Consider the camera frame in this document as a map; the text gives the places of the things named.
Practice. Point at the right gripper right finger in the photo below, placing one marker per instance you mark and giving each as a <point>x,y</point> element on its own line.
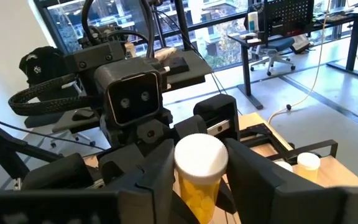
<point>253,186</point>

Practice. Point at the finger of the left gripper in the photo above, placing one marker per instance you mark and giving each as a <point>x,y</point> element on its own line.
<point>191,127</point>
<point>123,158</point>

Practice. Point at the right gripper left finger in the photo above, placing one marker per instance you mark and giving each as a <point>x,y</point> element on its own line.
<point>154,180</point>

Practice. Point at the yellow medicine bottle white cap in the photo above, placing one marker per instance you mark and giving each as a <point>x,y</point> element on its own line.
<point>200,174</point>
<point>308,163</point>
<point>284,165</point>

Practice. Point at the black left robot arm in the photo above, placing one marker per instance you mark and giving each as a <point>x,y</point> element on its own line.
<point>92,59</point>

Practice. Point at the black office desk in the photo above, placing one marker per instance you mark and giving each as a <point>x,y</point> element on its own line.
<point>245,62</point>

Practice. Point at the black box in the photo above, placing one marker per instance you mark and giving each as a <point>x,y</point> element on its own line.
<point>179,65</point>

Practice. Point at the large black-framed window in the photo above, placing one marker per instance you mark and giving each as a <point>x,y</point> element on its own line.
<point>222,40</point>

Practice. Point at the beige crumpled object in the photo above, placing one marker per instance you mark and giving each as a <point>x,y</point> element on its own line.
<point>166,53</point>

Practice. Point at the blue white office chair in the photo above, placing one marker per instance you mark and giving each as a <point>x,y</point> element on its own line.
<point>272,46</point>

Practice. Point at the white plastic bottle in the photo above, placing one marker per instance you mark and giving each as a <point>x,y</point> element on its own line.
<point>253,21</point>

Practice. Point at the black perforated panel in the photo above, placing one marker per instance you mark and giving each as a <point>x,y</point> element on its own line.
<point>287,15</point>

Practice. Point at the black round object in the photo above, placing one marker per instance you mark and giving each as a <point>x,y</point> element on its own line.
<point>42,65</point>

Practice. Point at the black aluminium table frame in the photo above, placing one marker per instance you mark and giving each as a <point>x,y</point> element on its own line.
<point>259,130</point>

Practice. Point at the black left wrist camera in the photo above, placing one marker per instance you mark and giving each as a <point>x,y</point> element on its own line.
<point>132,96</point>

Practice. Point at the wooden shelf black metal frame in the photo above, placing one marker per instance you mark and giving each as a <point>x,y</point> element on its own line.
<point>337,172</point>

